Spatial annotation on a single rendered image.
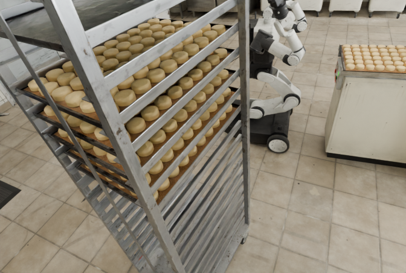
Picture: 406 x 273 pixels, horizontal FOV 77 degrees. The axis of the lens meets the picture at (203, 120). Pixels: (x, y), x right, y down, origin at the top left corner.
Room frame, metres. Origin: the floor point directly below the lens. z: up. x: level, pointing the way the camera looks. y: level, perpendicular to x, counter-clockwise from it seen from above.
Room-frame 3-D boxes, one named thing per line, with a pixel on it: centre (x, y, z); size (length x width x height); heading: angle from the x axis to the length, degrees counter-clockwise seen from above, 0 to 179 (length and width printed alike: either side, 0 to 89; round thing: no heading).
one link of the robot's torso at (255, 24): (1.95, -0.55, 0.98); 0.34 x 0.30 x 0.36; 156
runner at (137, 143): (0.68, 0.02, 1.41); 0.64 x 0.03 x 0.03; 142
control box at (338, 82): (1.61, -1.07, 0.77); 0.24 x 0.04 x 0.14; 156
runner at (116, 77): (0.68, 0.02, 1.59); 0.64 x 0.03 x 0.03; 142
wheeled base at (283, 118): (1.96, -0.53, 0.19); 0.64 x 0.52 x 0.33; 66
